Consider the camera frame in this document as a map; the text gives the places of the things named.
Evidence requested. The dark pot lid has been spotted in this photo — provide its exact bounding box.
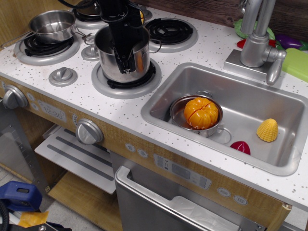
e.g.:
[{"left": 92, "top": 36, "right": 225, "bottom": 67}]
[{"left": 77, "top": 0, "right": 101, "bottom": 16}]

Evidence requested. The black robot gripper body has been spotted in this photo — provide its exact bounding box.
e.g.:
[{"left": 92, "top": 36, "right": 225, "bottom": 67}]
[{"left": 99, "top": 0, "right": 143, "bottom": 62}]

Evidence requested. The yellow toy bell pepper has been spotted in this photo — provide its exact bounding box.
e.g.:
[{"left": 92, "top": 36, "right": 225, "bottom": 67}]
[{"left": 140, "top": 10, "right": 145, "bottom": 24}]

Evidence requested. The white oven rack shelf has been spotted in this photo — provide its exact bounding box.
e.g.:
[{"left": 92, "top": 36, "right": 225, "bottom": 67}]
[{"left": 35, "top": 126, "right": 116, "bottom": 194}]

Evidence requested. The back left stove burner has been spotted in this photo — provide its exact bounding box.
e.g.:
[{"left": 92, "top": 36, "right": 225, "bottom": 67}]
[{"left": 71, "top": 9, "right": 107, "bottom": 30}]

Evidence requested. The blue clamp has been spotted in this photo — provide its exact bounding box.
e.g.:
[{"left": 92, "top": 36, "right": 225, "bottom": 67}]
[{"left": 0, "top": 181, "right": 42, "bottom": 212}]

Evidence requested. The yellow toy corn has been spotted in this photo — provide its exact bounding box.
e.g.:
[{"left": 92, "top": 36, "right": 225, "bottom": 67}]
[{"left": 256, "top": 118, "right": 278, "bottom": 142}]

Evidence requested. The back right stove burner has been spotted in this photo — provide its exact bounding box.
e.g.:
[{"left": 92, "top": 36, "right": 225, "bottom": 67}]
[{"left": 145, "top": 18, "right": 198, "bottom": 53}]

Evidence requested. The metal spatula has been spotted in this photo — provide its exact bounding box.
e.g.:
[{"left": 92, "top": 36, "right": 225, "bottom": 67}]
[{"left": 76, "top": 28, "right": 87, "bottom": 39}]

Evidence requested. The steel saucepan with handle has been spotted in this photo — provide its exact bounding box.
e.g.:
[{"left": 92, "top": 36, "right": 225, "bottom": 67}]
[{"left": 0, "top": 10, "right": 77, "bottom": 49}]

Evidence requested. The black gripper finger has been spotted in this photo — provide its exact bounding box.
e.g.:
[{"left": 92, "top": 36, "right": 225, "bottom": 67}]
[{"left": 117, "top": 56, "right": 136, "bottom": 74}]

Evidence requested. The yellow cloth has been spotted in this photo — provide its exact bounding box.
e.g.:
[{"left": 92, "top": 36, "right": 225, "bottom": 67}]
[{"left": 18, "top": 211, "right": 49, "bottom": 228}]

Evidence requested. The purple toy eggplant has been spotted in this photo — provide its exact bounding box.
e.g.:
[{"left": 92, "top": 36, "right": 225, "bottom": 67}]
[{"left": 275, "top": 34, "right": 308, "bottom": 51}]

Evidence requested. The silver stove top knob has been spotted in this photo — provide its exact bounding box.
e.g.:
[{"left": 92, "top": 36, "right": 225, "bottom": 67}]
[
  {"left": 49, "top": 67, "right": 77, "bottom": 87},
  {"left": 81, "top": 45, "right": 99, "bottom": 62},
  {"left": 140, "top": 6, "right": 153, "bottom": 21}
]

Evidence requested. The small steel pot in sink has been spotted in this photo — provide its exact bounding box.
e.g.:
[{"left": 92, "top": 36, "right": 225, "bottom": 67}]
[{"left": 169, "top": 91, "right": 223, "bottom": 137}]

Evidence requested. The front left stove burner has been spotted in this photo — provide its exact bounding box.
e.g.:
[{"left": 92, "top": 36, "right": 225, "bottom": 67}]
[{"left": 14, "top": 33, "right": 80, "bottom": 66}]

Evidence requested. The silver dishwasher door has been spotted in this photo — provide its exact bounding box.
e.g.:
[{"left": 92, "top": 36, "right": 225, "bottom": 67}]
[{"left": 115, "top": 166, "right": 266, "bottom": 231}]

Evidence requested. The left silver oven knob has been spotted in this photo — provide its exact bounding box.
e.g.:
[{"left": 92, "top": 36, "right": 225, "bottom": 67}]
[{"left": 3, "top": 85, "right": 28, "bottom": 109}]

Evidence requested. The red toy chili pepper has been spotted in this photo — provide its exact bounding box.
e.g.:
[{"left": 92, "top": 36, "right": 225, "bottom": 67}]
[{"left": 237, "top": 39, "right": 276, "bottom": 48}]

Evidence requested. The open oven door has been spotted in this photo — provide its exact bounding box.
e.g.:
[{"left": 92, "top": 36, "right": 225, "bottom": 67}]
[{"left": 0, "top": 100, "right": 55, "bottom": 212}]

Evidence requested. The stainless steel sink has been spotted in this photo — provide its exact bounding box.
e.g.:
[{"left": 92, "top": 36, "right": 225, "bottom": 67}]
[{"left": 141, "top": 63, "right": 308, "bottom": 176}]

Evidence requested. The orange toy pumpkin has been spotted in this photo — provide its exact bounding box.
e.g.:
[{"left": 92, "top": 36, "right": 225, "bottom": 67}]
[{"left": 183, "top": 97, "right": 219, "bottom": 130}]

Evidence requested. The silver faucet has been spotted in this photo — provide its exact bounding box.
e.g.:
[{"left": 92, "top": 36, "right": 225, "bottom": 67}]
[{"left": 223, "top": 0, "right": 287, "bottom": 86}]

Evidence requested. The green toy lettuce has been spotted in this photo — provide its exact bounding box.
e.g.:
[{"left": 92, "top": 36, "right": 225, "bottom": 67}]
[{"left": 233, "top": 19, "right": 276, "bottom": 40}]

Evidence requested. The right silver oven knob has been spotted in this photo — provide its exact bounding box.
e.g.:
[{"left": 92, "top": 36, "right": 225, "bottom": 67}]
[{"left": 76, "top": 118, "right": 104, "bottom": 145}]

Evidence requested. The silver oven knob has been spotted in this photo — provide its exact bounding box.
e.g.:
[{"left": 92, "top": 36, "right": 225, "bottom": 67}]
[
  {"left": 3, "top": 85, "right": 28, "bottom": 109},
  {"left": 76, "top": 118, "right": 104, "bottom": 145}
]

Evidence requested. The tall steel pot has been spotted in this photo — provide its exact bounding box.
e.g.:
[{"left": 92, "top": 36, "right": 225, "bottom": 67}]
[{"left": 94, "top": 26, "right": 155, "bottom": 85}]

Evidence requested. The red toy fruit piece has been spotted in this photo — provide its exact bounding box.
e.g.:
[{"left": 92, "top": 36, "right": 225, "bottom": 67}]
[{"left": 230, "top": 141, "right": 251, "bottom": 155}]

